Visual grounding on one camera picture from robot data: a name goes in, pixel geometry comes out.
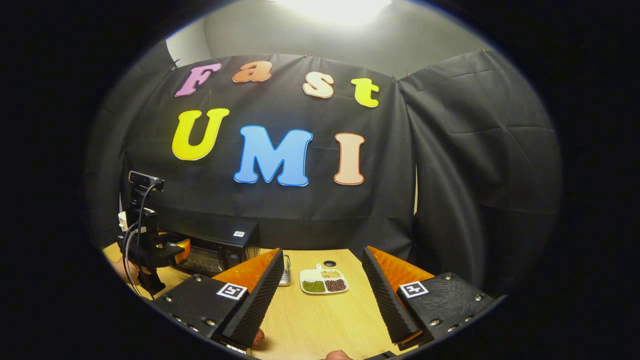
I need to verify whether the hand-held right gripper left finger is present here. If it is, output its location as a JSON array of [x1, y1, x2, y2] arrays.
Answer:
[[150, 247, 286, 350]]

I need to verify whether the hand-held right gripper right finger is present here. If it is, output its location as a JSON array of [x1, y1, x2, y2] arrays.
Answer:
[[362, 245, 496, 351]]

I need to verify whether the black electric oven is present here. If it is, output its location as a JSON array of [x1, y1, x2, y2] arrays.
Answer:
[[165, 219, 261, 277]]

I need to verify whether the white divided plate of beans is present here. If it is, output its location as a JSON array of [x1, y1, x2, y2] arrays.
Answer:
[[299, 263, 349, 295]]

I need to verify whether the black backdrop cloth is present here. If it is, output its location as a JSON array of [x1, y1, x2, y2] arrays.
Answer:
[[85, 40, 563, 301]]

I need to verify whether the ceiling light panel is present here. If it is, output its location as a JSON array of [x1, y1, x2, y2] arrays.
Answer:
[[272, 0, 396, 27]]

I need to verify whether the black camera cable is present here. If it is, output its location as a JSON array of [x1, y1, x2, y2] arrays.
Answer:
[[123, 181, 164, 293]]

